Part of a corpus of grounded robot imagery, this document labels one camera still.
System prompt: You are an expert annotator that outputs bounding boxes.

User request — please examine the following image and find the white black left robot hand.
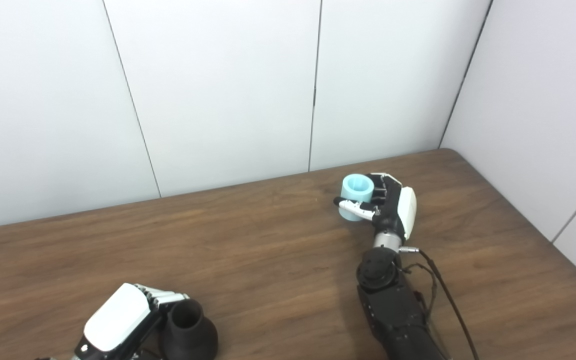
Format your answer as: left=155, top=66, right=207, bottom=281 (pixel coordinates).
left=73, top=283, right=190, bottom=360

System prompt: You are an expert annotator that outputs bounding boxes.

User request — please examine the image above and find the light-blue hose piece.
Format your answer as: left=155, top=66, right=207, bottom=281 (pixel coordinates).
left=338, top=173, right=375, bottom=222

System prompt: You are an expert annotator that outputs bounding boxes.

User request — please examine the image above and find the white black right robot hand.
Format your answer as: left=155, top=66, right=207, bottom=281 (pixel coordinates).
left=333, top=172, right=418, bottom=241

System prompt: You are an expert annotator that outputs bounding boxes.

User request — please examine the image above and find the black flared nozzle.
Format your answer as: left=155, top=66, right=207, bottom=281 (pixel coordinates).
left=162, top=299, right=219, bottom=360

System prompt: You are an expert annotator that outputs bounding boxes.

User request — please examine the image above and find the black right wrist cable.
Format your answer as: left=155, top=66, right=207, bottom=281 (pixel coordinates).
left=399, top=246, right=480, bottom=360

